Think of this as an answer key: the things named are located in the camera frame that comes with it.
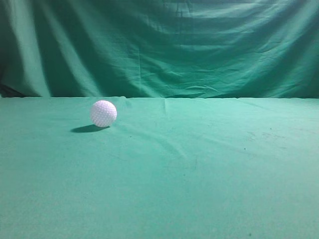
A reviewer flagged white dimpled golf ball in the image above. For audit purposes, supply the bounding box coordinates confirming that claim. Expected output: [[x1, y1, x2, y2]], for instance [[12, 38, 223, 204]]
[[90, 100, 117, 127]]

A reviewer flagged green cloth table cover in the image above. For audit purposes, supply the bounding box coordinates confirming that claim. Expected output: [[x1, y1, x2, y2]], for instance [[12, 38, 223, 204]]
[[0, 97, 319, 239]]

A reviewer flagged green cloth backdrop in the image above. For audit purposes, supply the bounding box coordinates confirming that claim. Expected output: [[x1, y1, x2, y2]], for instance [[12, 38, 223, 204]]
[[0, 0, 319, 98]]

